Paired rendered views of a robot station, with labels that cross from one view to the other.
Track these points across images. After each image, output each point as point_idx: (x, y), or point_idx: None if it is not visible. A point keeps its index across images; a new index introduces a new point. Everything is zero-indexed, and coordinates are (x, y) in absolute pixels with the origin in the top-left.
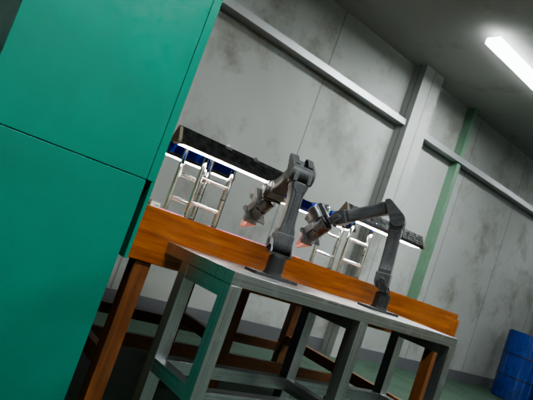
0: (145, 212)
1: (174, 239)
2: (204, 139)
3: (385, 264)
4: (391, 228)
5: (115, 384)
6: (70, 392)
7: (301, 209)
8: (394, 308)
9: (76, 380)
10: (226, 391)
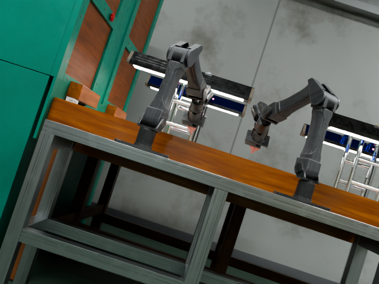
0: (56, 103)
1: (82, 127)
2: (153, 59)
3: (307, 149)
4: (313, 109)
5: (101, 277)
6: (47, 268)
7: (326, 141)
8: (365, 216)
9: (67, 266)
10: (53, 236)
